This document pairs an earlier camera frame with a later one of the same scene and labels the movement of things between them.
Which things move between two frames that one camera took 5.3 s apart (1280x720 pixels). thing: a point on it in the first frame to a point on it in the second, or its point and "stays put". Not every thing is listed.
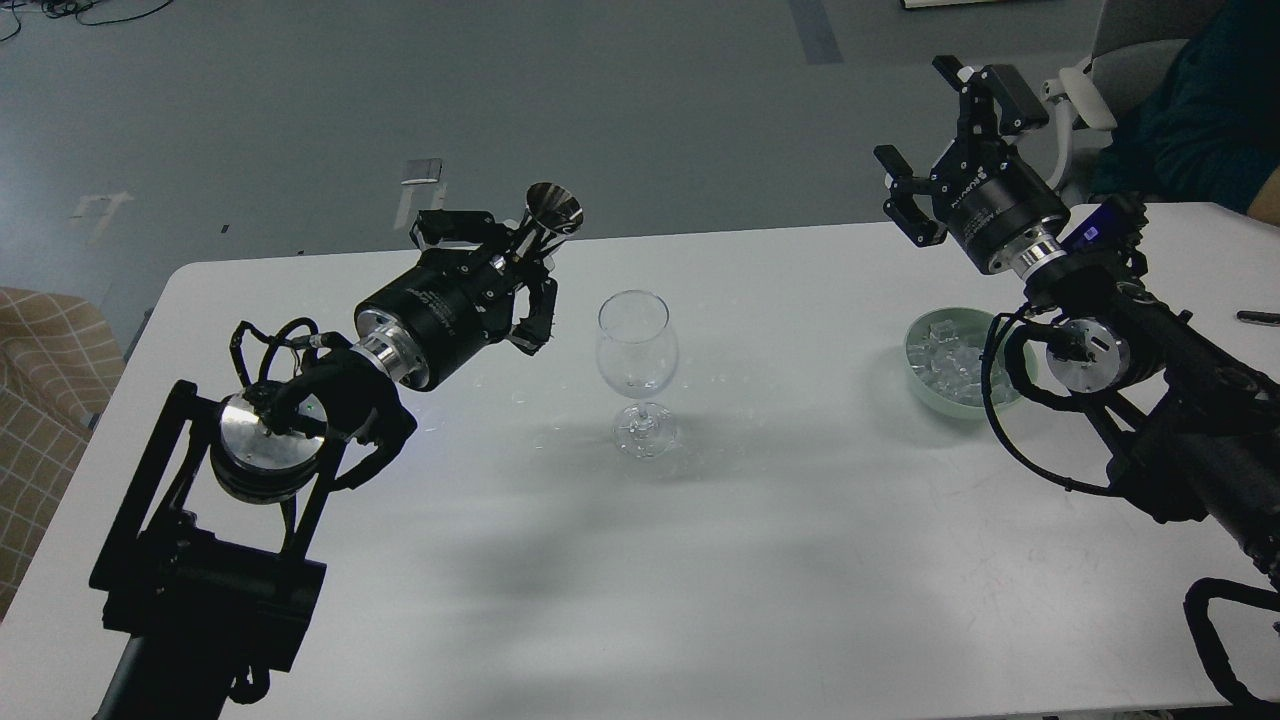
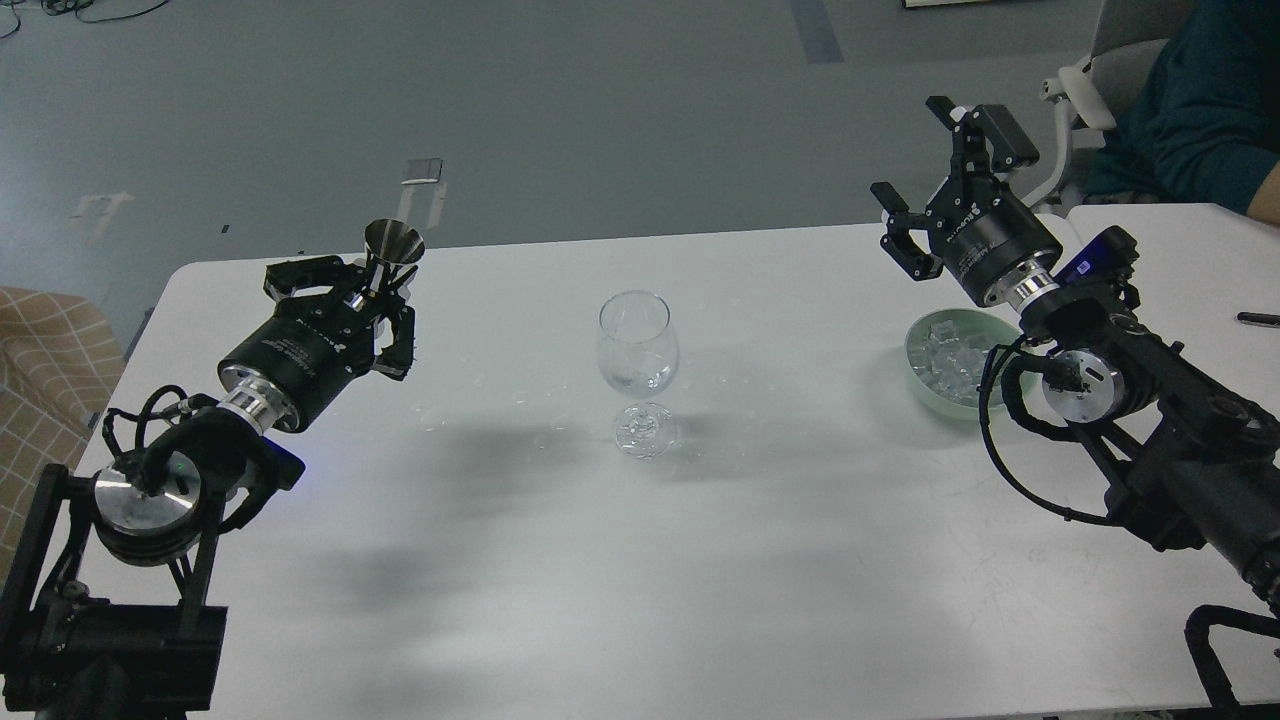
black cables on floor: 68,8 stays put
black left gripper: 425,324 to 316,345
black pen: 1267,317 stays put
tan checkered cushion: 60,365 stays put
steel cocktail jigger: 554,211 to 394,241
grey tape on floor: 421,172 stays put
